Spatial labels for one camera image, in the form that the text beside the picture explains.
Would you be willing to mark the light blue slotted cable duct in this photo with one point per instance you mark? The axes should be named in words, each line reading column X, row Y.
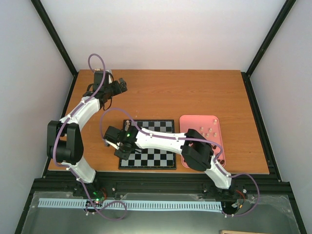
column 132, row 205

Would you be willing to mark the black aluminium frame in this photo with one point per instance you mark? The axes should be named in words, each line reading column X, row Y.
column 271, row 184

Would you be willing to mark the black and silver chessboard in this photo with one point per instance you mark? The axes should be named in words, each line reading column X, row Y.
column 151, row 159

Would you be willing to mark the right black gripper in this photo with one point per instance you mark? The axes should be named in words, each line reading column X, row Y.
column 123, row 156

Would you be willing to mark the right circuit board connector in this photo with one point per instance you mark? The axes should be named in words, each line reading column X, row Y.
column 240, row 201

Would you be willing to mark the left green circuit board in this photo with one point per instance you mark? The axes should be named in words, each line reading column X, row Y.
column 99, row 197

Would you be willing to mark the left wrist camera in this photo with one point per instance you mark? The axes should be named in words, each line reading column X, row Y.
column 98, row 76

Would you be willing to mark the pink plastic tray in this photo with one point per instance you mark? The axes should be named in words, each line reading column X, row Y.
column 196, row 121

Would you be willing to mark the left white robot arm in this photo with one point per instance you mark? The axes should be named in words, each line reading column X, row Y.
column 64, row 140

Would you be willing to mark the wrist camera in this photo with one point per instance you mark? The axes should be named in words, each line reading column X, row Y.
column 108, row 143
column 98, row 76

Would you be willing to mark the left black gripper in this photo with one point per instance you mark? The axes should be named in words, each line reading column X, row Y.
column 123, row 85

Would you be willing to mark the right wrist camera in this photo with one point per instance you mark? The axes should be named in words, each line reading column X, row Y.
column 108, row 143

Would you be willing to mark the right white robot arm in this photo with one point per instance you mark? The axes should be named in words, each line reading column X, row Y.
column 199, row 154

